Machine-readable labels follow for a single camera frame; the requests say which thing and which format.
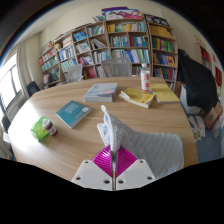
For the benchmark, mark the white box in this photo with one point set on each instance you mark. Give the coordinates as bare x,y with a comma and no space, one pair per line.
189,105

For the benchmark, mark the small dark jar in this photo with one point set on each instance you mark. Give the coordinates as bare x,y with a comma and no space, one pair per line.
50,127

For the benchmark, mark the grey mesh chair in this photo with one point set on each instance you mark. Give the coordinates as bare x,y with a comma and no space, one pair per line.
116,67
75,73

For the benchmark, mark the white waffle towel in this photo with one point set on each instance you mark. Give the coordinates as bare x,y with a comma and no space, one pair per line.
150,150

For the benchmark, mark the clear bottle with red label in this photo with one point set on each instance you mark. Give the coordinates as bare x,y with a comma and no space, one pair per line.
145,80

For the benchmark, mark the small wooden wall shelf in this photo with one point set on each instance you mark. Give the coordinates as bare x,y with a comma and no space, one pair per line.
205,54

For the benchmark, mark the papers on floor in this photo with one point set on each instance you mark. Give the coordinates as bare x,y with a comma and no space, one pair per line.
197,126

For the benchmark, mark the window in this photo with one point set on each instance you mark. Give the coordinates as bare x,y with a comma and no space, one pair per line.
8,83

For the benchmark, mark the wooden bookshelf unit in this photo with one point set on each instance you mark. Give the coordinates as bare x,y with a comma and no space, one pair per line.
116,43

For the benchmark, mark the grey book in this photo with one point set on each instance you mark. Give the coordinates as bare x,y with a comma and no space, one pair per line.
101,92

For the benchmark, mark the teal book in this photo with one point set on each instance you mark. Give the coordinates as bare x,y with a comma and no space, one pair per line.
72,113

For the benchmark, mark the red wall banner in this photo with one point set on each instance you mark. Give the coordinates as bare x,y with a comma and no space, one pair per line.
218,76

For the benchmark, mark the yellow flat book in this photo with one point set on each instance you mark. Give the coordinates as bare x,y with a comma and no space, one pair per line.
164,93

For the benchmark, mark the brown cardboard box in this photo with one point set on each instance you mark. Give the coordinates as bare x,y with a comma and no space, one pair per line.
213,116

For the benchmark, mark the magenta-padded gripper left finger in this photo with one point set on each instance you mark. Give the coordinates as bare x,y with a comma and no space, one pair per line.
96,173

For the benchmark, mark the yellow open booklet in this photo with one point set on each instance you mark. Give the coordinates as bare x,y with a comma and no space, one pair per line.
138,97

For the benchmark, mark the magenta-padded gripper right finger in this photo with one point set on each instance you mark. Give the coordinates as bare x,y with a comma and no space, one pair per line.
133,173

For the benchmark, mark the green plastic container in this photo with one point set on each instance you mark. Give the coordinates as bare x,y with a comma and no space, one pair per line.
37,129

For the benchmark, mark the dark office chair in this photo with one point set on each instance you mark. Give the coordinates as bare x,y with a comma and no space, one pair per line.
32,88

